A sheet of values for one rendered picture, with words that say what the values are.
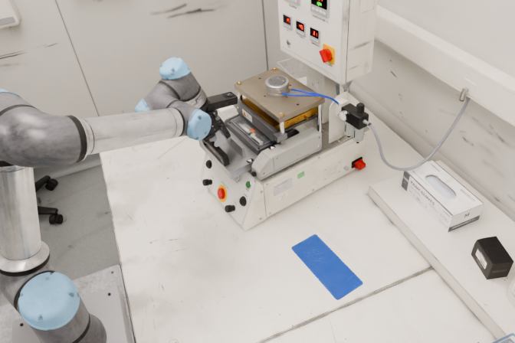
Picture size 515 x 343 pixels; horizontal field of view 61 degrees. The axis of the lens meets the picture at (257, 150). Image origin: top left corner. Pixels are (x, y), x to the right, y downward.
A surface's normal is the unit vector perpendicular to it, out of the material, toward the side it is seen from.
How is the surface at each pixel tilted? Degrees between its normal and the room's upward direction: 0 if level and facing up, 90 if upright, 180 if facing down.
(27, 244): 90
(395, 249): 0
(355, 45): 90
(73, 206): 0
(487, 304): 0
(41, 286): 9
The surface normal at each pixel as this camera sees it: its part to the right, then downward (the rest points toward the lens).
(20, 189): 0.74, 0.39
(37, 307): 0.06, -0.73
